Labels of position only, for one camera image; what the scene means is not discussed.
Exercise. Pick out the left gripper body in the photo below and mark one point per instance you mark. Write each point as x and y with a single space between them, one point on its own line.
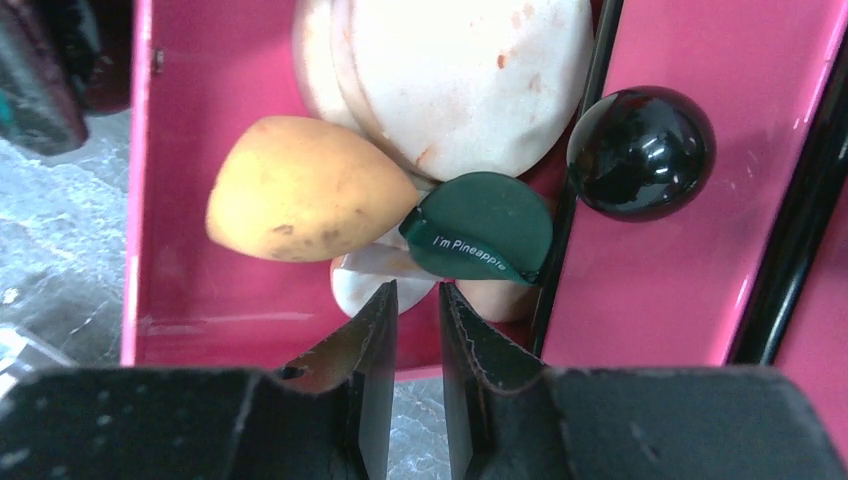
62 61

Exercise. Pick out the small tan beauty sponge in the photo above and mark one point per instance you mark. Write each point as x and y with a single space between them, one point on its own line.
297 189

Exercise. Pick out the orange round sponge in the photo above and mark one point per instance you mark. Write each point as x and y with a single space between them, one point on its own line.
356 276
499 301

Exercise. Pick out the black pink drawer organizer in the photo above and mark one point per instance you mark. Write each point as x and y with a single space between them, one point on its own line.
665 292

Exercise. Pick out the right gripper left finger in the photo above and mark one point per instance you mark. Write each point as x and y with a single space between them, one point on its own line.
324 415

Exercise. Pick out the green round mirror brush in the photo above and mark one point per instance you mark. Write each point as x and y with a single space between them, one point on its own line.
480 226

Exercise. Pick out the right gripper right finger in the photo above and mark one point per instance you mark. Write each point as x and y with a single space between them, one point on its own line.
511 416

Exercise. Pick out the large beige powder puff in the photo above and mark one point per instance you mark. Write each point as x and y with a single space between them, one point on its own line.
452 87

